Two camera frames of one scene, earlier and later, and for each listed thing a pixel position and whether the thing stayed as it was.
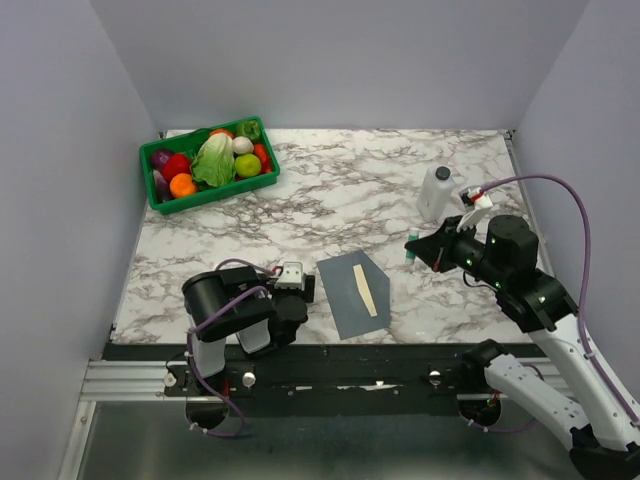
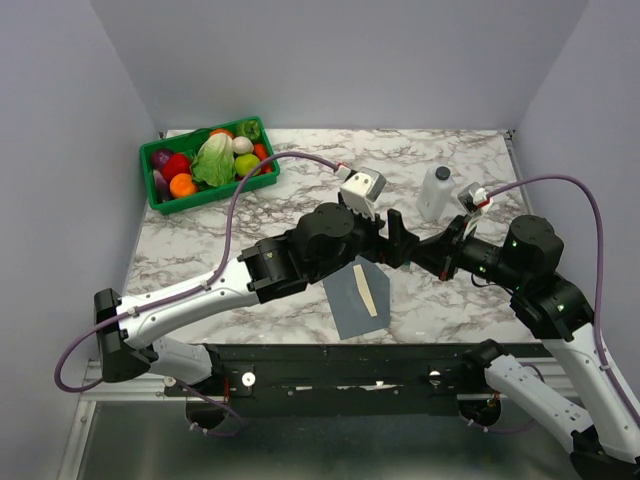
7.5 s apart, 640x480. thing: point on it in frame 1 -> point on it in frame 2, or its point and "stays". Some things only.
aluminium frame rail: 116,381 stays
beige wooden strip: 364,289 stays
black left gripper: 306,295 -> 400,240
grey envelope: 351,314 stays
